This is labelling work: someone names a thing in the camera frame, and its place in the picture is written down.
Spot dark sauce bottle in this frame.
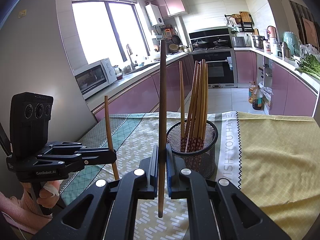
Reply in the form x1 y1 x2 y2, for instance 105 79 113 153
252 86 263 111

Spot bamboo chopstick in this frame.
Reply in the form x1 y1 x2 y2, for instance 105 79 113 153
196 59 206 151
104 95 119 180
179 61 185 152
192 63 202 152
201 63 208 149
185 61 199 152

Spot kitchen faucet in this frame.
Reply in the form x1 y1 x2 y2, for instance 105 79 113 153
126 44 138 70

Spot green leafy vegetables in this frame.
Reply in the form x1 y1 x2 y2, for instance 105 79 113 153
296 54 320 80

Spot white water heater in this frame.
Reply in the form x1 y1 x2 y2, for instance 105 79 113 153
145 4 164 27

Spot dark wooden chopstick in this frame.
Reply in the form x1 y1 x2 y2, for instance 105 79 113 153
158 40 167 218

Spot cooking oil bottle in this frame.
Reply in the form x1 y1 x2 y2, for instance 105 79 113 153
248 81 257 103

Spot pink upper wall cabinet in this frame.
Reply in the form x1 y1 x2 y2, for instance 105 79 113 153
151 0 186 18

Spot black mesh utensil cup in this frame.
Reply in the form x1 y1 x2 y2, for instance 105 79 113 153
167 120 218 178

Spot steel stock pot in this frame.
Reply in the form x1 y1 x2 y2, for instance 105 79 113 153
252 35 267 49

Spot wall spice rack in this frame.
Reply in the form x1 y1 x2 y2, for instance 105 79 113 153
225 11 254 34

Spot black range hood stove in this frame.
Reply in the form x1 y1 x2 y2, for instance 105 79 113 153
189 26 233 50

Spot patterned green beige tablecloth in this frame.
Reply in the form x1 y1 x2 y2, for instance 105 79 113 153
60 112 223 240

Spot yellow cloth mat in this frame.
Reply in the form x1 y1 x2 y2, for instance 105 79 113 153
213 111 319 239

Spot kitchen window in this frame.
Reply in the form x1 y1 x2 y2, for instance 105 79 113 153
72 1 150 66

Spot pink sleeve left forearm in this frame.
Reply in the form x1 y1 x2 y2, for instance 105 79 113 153
1 190 53 235

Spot black built-in oven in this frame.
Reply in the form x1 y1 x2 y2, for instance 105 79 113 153
192 49 238 88

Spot left hand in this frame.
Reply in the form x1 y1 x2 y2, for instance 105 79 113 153
21 180 62 209

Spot white microwave oven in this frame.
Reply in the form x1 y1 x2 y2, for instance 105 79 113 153
73 58 117 100

